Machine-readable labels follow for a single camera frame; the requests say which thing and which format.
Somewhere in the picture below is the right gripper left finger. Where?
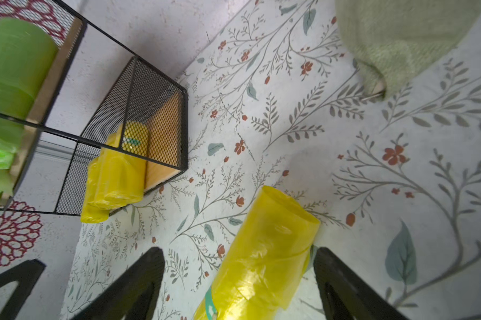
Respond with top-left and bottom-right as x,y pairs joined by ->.
74,247 -> 165,319

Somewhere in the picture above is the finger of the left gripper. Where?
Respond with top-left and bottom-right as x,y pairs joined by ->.
0,259 -> 46,308

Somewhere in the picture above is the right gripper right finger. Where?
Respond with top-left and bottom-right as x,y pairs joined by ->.
313,247 -> 406,319

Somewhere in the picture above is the yellow bag roll top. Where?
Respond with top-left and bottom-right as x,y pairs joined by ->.
193,186 -> 320,319

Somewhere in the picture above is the black wire wooden shelf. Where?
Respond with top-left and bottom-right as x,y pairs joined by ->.
0,1 -> 188,215

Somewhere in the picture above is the yellow bag roll front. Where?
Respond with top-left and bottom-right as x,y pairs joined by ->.
81,158 -> 109,224

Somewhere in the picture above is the green cushion pillow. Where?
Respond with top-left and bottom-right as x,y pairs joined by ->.
335,1 -> 481,99

